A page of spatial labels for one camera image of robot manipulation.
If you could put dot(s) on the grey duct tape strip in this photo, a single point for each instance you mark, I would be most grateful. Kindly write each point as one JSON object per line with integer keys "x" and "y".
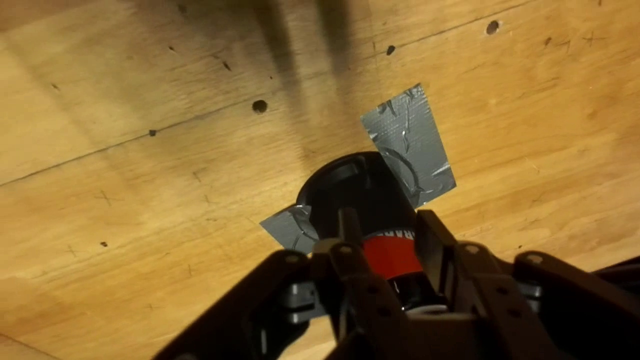
{"x": 411, "y": 142}

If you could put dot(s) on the grey square coaster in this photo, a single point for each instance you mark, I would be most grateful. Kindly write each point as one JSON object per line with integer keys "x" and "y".
{"x": 290, "y": 228}

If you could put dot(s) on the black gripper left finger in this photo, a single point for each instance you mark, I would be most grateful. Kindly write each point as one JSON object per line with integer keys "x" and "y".
{"x": 347, "y": 272}

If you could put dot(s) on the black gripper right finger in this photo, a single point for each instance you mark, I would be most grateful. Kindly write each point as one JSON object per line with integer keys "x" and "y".
{"x": 481, "y": 287}

